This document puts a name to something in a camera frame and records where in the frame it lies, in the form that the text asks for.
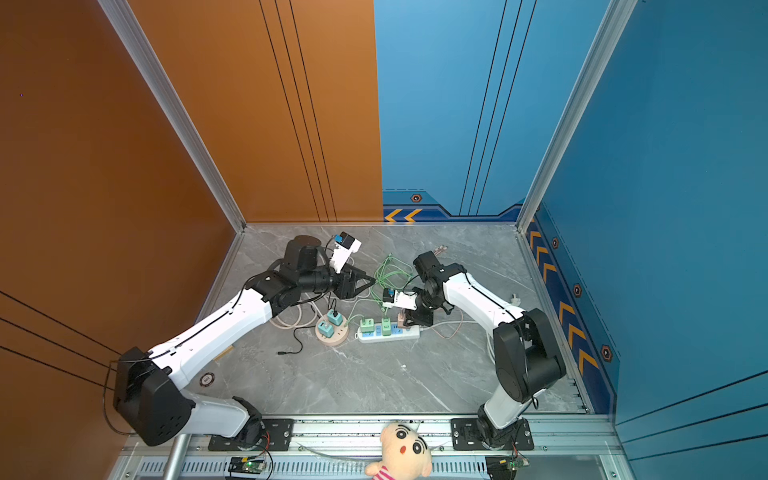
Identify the right circuit board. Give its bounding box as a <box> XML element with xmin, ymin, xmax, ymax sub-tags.
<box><xmin>485</xmin><ymin>456</ymin><xmax>530</xmax><ymax>480</ymax></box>

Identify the wooden domino block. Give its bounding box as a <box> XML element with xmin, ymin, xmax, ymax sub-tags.
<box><xmin>214</xmin><ymin>345</ymin><xmax>234</xmax><ymax>362</ymax></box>

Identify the teal charger with black cable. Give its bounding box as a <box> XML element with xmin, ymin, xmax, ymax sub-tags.
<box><xmin>327</xmin><ymin>310</ymin><xmax>344</xmax><ymax>326</ymax></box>

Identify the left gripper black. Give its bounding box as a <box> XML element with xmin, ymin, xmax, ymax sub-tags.
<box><xmin>298</xmin><ymin>260</ymin><xmax>376</xmax><ymax>300</ymax></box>

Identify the left circuit board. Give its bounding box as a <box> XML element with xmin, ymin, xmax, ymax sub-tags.
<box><xmin>227</xmin><ymin>456</ymin><xmax>270</xmax><ymax>479</ymax></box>

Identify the green charger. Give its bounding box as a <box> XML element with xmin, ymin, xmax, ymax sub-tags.
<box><xmin>381</xmin><ymin>318</ymin><xmax>392</xmax><ymax>336</ymax></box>
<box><xmin>359</xmin><ymin>318</ymin><xmax>376</xmax><ymax>334</ymax></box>

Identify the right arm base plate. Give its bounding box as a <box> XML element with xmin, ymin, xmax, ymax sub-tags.
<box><xmin>450</xmin><ymin>418</ymin><xmax>535</xmax><ymax>451</ymax></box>

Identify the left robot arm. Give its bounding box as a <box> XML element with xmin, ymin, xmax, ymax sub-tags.
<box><xmin>113</xmin><ymin>232</ymin><xmax>375</xmax><ymax>448</ymax></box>

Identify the metal pole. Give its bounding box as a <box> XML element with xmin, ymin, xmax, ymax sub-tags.
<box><xmin>162</xmin><ymin>434</ymin><xmax>190</xmax><ymax>480</ymax></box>

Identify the round poker chip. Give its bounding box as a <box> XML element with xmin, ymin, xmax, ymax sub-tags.
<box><xmin>199</xmin><ymin>372</ymin><xmax>215</xmax><ymax>388</ymax></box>

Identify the plush doll toy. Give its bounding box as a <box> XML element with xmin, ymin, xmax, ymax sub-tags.
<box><xmin>365</xmin><ymin>423</ymin><xmax>433</xmax><ymax>480</ymax></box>

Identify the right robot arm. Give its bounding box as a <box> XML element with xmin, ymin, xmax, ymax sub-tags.
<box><xmin>403</xmin><ymin>251</ymin><xmax>567</xmax><ymax>451</ymax></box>

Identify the black usb cable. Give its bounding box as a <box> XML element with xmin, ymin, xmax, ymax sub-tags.
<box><xmin>277</xmin><ymin>302</ymin><xmax>334</xmax><ymax>358</ymax></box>

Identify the circuit board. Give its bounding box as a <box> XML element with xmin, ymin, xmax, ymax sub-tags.
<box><xmin>227</xmin><ymin>456</ymin><xmax>270</xmax><ymax>479</ymax></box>
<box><xmin>485</xmin><ymin>456</ymin><xmax>530</xmax><ymax>480</ymax></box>

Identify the pink multi-head cable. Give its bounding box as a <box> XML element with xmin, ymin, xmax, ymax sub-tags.
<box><xmin>431</xmin><ymin>242</ymin><xmax>466</xmax><ymax>340</ymax></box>

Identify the round pink power socket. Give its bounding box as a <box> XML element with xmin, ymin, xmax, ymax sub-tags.
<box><xmin>315</xmin><ymin>315</ymin><xmax>349</xmax><ymax>347</ymax></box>

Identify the white blue power strip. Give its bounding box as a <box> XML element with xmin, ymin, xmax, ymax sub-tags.
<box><xmin>355</xmin><ymin>323</ymin><xmax>421</xmax><ymax>343</ymax></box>

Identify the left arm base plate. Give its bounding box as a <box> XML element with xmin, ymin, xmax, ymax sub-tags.
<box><xmin>208</xmin><ymin>418</ymin><xmax>294</xmax><ymax>452</ymax></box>

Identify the green tangled cable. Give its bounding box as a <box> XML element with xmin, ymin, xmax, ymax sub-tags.
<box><xmin>347</xmin><ymin>253</ymin><xmax>421</xmax><ymax>325</ymax></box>

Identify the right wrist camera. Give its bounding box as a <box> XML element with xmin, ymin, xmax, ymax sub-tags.
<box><xmin>382</xmin><ymin>289</ymin><xmax>418</xmax><ymax>311</ymax></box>

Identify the pink socket cord with plug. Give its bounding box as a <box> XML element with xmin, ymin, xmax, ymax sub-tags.
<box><xmin>269</xmin><ymin>302</ymin><xmax>322</xmax><ymax>330</ymax></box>

